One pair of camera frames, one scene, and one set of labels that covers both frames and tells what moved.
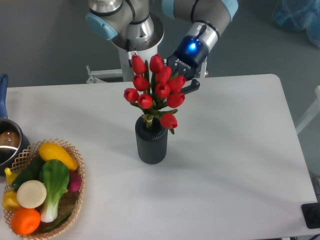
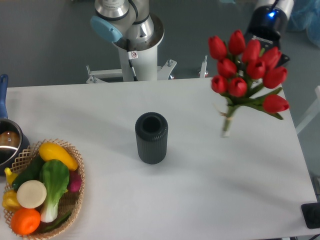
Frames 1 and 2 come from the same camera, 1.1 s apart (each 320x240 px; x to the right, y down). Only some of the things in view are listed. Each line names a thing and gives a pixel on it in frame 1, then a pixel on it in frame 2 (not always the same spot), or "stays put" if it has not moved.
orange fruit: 25,221 stays put
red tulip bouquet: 156,91 to 247,76
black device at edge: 311,212 stays put
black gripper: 186,60 to 266,24
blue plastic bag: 297,15 stays put
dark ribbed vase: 151,143 stays put
